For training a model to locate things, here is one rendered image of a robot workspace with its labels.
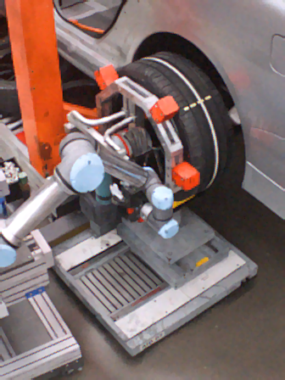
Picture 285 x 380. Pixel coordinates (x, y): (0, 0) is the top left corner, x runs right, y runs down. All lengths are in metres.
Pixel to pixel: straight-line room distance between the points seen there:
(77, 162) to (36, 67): 0.87
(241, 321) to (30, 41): 1.69
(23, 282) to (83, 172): 0.67
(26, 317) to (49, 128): 0.90
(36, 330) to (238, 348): 0.98
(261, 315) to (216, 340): 0.28
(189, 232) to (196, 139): 0.80
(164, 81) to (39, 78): 0.58
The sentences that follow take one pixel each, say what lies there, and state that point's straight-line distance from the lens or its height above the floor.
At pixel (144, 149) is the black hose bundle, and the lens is 2.42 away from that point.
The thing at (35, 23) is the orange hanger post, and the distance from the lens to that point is 2.60.
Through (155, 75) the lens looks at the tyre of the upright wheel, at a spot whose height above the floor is 1.18.
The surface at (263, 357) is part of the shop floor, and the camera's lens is 2.96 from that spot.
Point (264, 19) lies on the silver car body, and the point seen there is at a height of 1.58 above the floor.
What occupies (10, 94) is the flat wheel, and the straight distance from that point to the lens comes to 3.87.
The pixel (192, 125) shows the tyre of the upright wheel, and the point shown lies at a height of 1.04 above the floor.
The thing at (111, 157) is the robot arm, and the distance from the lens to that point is 2.14.
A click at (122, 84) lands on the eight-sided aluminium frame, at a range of 2.57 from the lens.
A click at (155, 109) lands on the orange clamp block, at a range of 2.40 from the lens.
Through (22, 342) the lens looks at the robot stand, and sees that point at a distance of 2.79.
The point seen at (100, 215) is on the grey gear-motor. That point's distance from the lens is 3.10.
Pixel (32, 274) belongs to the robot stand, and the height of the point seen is 0.69.
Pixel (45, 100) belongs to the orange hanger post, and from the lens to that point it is 2.80.
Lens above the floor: 2.49
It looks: 42 degrees down
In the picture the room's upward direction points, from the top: 2 degrees counter-clockwise
